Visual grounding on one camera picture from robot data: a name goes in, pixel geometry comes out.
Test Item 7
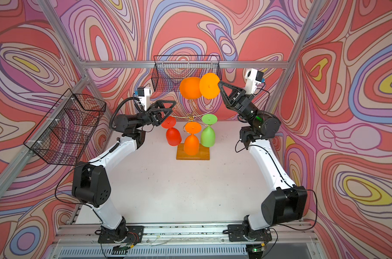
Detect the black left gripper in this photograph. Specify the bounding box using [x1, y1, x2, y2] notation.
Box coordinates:
[131, 104, 175, 133]

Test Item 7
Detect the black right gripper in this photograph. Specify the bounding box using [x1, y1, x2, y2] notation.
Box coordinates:
[218, 82, 262, 127]

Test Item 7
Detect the orange wine glass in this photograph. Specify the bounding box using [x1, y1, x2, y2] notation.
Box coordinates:
[179, 73, 220, 100]
[184, 122, 201, 156]

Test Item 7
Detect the green wine glass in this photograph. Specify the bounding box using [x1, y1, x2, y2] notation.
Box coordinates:
[200, 114, 218, 147]

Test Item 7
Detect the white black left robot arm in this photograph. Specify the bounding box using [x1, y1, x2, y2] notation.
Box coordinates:
[72, 97, 177, 243]

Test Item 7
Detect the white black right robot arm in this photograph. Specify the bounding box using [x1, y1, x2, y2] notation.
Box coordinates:
[218, 81, 308, 241]

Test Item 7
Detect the red wine glass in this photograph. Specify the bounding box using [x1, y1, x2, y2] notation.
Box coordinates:
[161, 117, 182, 146]

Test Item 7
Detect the orange front wine glass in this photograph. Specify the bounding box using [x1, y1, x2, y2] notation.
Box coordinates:
[184, 122, 201, 156]

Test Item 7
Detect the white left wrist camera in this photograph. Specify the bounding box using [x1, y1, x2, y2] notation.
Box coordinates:
[134, 86, 152, 111]

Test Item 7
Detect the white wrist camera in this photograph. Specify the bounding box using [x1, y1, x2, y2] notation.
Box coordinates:
[134, 86, 152, 111]
[244, 69, 264, 95]

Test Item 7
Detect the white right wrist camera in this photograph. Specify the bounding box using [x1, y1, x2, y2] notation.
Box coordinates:
[244, 69, 264, 95]

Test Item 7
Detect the black wire basket back wall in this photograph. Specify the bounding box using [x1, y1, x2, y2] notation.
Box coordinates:
[151, 54, 222, 92]

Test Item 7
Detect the black wire basket wall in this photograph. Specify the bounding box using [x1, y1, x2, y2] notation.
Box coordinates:
[23, 89, 106, 166]
[151, 54, 222, 92]

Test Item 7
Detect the gold wire rack wooden base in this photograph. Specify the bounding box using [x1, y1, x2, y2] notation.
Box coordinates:
[162, 112, 218, 160]

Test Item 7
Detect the black wire basket left wall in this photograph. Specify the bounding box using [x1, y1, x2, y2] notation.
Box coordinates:
[23, 89, 106, 166]

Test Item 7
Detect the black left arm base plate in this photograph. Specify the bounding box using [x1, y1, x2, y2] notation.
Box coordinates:
[95, 226, 144, 245]

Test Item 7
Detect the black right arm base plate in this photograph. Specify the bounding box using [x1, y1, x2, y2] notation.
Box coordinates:
[223, 224, 272, 243]

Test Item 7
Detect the aluminium front rail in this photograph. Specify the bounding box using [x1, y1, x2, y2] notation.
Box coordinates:
[46, 222, 326, 259]

